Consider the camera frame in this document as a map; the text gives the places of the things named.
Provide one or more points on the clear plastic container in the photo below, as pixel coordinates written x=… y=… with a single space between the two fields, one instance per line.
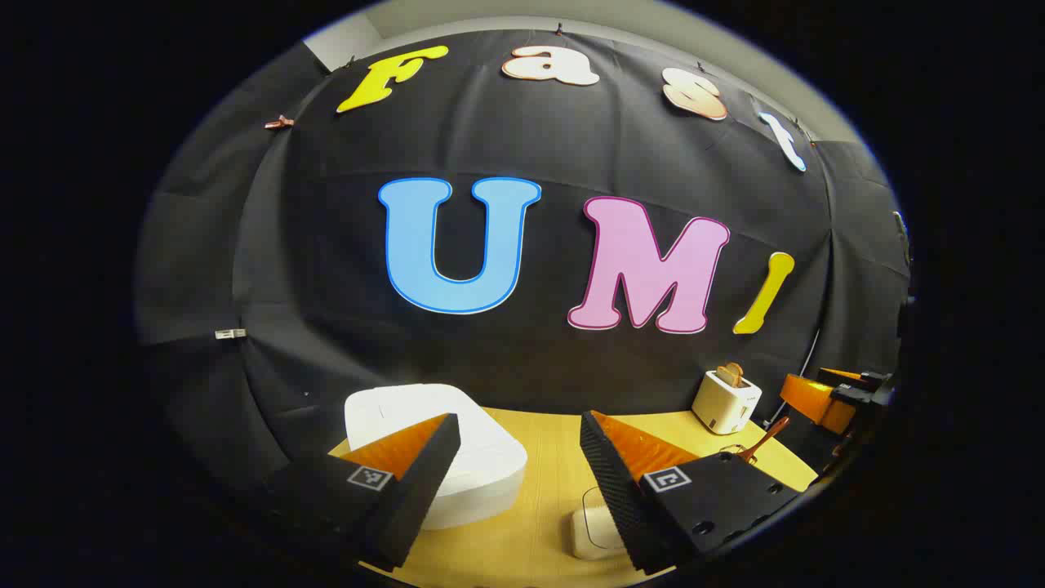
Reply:
x=592 y=531

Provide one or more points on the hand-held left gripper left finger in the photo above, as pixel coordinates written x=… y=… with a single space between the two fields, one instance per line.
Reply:
x=424 y=482

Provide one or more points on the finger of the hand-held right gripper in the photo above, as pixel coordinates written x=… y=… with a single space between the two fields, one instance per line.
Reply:
x=808 y=396
x=841 y=377

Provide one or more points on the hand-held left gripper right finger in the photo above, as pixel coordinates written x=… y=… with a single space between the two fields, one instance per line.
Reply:
x=612 y=490

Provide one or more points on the brown wooden spoon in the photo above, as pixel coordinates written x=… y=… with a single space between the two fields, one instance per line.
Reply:
x=767 y=437

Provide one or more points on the toast slice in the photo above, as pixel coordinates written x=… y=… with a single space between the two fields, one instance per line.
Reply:
x=731 y=376

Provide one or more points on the copper backdrop clip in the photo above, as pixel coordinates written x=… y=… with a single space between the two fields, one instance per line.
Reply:
x=279 y=122

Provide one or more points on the white backdrop clip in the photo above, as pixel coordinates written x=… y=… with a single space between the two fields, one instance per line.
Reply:
x=229 y=333

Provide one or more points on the white rice cooker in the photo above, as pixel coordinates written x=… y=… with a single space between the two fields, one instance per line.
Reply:
x=482 y=474

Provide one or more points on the white toaster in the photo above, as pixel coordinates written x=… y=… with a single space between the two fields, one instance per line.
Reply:
x=722 y=404

